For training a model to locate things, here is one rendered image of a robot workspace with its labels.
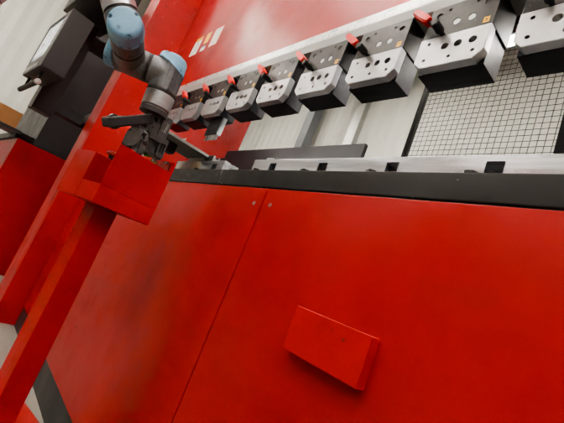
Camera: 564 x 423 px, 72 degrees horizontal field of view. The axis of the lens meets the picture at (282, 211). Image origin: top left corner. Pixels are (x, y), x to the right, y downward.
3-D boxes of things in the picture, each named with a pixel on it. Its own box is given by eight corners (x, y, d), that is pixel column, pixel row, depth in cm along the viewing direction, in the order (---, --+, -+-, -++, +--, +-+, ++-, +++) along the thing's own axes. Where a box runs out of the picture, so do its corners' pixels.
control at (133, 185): (55, 189, 100) (87, 127, 104) (109, 211, 112) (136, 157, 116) (91, 201, 88) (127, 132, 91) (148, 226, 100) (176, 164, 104)
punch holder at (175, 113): (161, 123, 193) (174, 96, 196) (175, 133, 198) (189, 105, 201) (174, 121, 181) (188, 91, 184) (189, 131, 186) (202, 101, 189)
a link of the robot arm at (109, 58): (110, 21, 92) (156, 42, 95) (114, 44, 102) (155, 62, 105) (97, 49, 91) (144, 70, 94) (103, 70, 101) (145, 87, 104)
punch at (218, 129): (201, 139, 158) (211, 119, 160) (206, 142, 160) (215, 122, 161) (214, 138, 151) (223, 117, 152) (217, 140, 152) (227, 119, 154)
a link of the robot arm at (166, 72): (158, 55, 106) (188, 70, 108) (143, 91, 104) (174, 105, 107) (158, 43, 98) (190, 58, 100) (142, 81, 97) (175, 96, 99)
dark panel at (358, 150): (200, 212, 244) (227, 151, 252) (202, 213, 245) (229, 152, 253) (330, 238, 156) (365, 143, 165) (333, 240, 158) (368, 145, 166)
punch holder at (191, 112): (178, 120, 177) (193, 89, 180) (193, 130, 182) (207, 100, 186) (193, 117, 166) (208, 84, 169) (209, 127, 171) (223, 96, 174)
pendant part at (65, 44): (21, 75, 230) (50, 25, 236) (42, 87, 238) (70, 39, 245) (40, 64, 198) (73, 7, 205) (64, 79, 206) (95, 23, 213)
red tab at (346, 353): (281, 347, 61) (297, 305, 63) (289, 349, 63) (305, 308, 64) (355, 389, 50) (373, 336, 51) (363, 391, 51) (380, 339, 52)
